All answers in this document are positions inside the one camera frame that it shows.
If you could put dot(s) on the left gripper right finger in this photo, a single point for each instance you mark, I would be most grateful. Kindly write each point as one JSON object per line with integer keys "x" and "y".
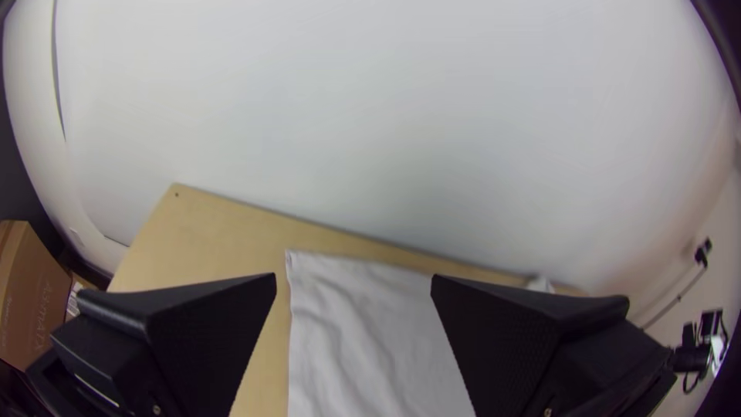
{"x": 521, "y": 353}

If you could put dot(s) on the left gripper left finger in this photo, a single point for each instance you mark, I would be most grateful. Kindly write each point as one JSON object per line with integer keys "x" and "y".
{"x": 173, "y": 347}

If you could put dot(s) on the white t-shirt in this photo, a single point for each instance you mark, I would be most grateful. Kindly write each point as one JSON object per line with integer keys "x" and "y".
{"x": 365, "y": 336}

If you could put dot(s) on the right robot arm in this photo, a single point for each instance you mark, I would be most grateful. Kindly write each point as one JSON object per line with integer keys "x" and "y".
{"x": 692, "y": 358}

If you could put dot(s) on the large cardboard box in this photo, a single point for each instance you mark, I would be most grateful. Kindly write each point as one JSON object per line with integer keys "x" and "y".
{"x": 29, "y": 289}

